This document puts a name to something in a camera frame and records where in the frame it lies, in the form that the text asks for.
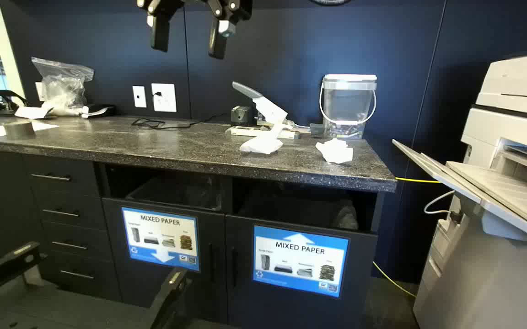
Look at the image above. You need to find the black lined waste bin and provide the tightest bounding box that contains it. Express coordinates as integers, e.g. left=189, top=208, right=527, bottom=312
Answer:
left=237, top=191, right=363, bottom=233

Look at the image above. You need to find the black counter cabinet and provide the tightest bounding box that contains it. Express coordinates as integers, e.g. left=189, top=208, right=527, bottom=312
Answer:
left=0, top=114, right=400, bottom=329

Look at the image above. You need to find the clear plastic bag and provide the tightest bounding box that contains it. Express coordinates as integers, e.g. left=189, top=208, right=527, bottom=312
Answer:
left=30, top=54, right=96, bottom=116

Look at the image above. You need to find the small grey box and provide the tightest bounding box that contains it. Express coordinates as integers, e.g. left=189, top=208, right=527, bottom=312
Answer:
left=308, top=120, right=328, bottom=138

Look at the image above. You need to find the clear plastic bucket with lid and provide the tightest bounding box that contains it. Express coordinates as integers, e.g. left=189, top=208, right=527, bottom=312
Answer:
left=317, top=71, right=380, bottom=142

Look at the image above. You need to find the small white paper slip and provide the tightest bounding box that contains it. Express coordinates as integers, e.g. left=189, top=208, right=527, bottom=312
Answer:
left=30, top=118, right=59, bottom=131

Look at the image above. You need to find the white folded paper piece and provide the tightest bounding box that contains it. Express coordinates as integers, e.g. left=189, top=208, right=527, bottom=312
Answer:
left=14, top=103, right=56, bottom=120

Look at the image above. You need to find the blue sign with down arrow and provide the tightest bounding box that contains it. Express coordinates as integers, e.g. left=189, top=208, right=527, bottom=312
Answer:
left=120, top=204, right=204, bottom=273

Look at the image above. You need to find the blue sign with up arrow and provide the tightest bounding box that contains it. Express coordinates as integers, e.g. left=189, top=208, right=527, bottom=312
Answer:
left=252, top=222, right=352, bottom=299

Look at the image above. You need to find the black stand leg orange tip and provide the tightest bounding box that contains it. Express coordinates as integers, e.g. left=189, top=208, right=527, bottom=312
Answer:
left=0, top=239, right=45, bottom=317

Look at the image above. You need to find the white office printer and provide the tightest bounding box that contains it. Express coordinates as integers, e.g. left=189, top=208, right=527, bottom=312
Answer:
left=391, top=50, right=527, bottom=329

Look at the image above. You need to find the large white wall outlet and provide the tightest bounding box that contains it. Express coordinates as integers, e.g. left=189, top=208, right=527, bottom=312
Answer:
left=151, top=82, right=180, bottom=114

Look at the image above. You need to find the small white wall plate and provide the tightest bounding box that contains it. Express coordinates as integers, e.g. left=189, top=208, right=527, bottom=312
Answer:
left=131, top=83, right=149, bottom=111

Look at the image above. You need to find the black cable on counter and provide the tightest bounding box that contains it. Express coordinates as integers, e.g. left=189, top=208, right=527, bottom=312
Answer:
left=131, top=114, right=200, bottom=131

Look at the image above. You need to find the black drawer with metal handle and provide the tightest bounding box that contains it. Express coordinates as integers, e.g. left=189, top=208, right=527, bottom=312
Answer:
left=39, top=253, right=122, bottom=301
left=21, top=153, right=103, bottom=197
left=30, top=191, right=109, bottom=231
left=36, top=222, right=114, bottom=263

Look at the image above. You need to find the yellow cable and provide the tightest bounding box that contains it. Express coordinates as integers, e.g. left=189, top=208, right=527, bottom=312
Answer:
left=371, top=175, right=444, bottom=301

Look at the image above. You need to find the white cable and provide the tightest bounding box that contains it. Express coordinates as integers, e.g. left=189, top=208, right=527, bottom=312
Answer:
left=422, top=188, right=458, bottom=217

